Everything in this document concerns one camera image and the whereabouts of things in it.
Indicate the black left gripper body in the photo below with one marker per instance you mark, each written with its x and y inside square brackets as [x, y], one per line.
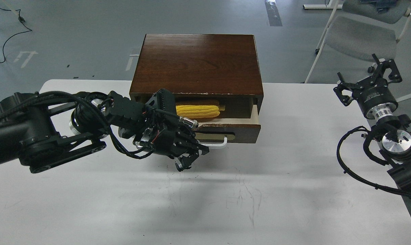
[136, 129]

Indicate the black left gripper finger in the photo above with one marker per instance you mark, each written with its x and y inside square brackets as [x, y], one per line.
[196, 149]
[185, 161]

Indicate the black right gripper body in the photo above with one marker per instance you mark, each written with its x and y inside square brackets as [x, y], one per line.
[372, 95]

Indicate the white drawer handle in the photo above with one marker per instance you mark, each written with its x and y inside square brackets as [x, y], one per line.
[216, 145]

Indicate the yellow corn cob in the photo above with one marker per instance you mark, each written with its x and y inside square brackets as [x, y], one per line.
[198, 110]

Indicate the wooden drawer with brown front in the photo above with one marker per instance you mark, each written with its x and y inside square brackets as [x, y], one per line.
[238, 120]

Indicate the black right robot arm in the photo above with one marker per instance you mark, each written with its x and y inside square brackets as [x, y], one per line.
[388, 142]

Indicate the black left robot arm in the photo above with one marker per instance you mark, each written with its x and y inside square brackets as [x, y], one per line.
[45, 130]

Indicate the dark brown wooden cabinet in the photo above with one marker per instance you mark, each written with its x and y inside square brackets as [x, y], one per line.
[207, 65]

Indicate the white table leg bar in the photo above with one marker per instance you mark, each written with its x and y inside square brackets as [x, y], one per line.
[328, 6]

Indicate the grey floor tape strip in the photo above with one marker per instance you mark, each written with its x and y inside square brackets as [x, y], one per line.
[273, 13]

